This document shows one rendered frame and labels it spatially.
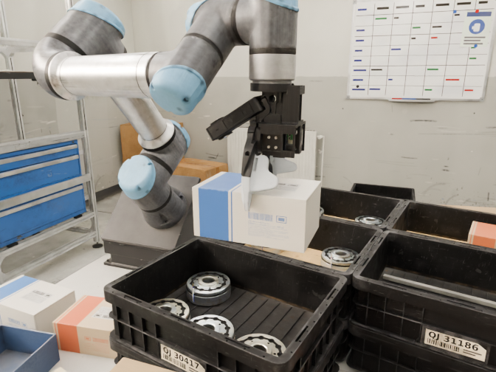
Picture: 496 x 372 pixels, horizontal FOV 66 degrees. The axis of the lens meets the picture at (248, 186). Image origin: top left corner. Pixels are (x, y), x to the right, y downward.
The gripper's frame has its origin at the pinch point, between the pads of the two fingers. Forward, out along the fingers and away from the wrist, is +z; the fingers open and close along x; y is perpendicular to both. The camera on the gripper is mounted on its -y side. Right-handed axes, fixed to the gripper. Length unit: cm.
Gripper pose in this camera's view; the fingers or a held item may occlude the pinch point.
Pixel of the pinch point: (257, 198)
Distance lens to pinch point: 68.6
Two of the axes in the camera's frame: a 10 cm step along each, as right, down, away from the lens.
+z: -0.1, 9.6, 2.8
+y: 9.3, 1.1, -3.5
